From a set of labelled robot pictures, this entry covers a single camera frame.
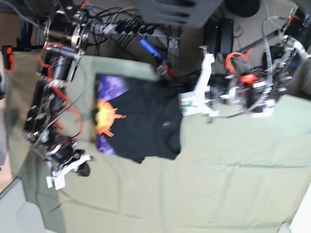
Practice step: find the blue orange clamp centre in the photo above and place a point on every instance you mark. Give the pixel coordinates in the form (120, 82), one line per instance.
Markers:
(163, 67)

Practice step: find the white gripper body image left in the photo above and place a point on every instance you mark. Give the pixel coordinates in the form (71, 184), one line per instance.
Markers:
(56, 176)

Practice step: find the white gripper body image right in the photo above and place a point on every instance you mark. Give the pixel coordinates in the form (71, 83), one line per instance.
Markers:
(195, 102)

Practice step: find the robot arm image left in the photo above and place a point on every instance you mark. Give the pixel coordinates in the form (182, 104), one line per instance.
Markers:
(66, 33)

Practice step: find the grey plastic bin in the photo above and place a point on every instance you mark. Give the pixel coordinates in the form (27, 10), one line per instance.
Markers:
(17, 215)

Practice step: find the light green table cloth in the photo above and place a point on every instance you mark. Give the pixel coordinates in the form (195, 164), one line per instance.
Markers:
(241, 175)

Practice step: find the aluminium frame post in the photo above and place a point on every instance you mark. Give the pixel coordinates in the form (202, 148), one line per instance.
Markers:
(174, 34)

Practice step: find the black power adapter pair left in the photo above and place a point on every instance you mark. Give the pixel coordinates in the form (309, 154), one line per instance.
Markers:
(211, 37)

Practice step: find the black power adapter pair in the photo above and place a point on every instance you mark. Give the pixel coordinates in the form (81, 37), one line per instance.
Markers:
(226, 35)
(211, 37)

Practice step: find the blue orange clamp left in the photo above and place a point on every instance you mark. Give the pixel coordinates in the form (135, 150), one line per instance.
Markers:
(23, 44)

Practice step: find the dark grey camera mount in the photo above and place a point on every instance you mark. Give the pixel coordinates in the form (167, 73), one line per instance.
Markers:
(184, 13)

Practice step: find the blue orange clamp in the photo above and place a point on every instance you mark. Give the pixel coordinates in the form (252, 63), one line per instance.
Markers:
(23, 44)
(163, 67)

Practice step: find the dark navy T-shirt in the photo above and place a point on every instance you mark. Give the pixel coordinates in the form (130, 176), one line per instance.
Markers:
(136, 118)

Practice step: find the white power strip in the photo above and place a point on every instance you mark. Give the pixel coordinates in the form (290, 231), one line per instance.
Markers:
(124, 27)

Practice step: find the black power adapter pair right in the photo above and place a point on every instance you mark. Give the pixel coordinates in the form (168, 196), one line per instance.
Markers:
(226, 35)

